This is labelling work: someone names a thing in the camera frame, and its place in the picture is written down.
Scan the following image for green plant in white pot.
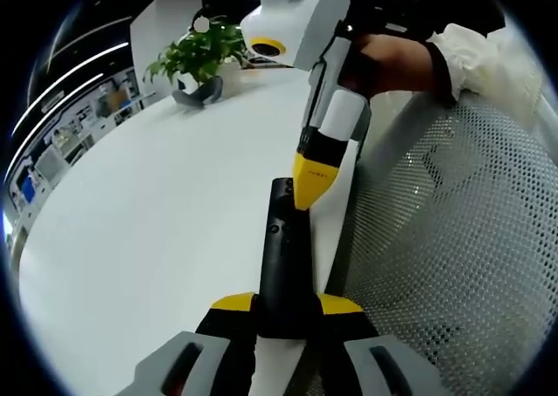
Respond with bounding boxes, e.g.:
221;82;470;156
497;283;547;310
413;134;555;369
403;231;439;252
143;18;254;96

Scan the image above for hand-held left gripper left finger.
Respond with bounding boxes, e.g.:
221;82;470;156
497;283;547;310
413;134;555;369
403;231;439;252
115;290;258;396

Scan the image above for white workstation desks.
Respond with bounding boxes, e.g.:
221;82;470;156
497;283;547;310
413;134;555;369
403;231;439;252
6;66;145;216

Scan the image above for blue bin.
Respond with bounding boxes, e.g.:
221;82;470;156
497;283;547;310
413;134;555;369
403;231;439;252
21;173;39;205

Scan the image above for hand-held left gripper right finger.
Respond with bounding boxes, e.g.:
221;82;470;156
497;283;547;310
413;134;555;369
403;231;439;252
296;291;450;396

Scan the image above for row of ceiling light strips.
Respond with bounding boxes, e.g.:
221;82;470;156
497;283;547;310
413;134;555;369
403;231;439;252
12;14;134;135

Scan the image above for grey mesh office chair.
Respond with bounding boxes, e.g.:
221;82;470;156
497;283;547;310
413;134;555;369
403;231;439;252
339;90;558;396

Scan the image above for person's right hand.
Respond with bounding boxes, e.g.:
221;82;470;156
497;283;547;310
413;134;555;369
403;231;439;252
344;31;437;99

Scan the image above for black remote control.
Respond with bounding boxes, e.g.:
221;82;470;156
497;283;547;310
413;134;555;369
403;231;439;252
259;175;323;340

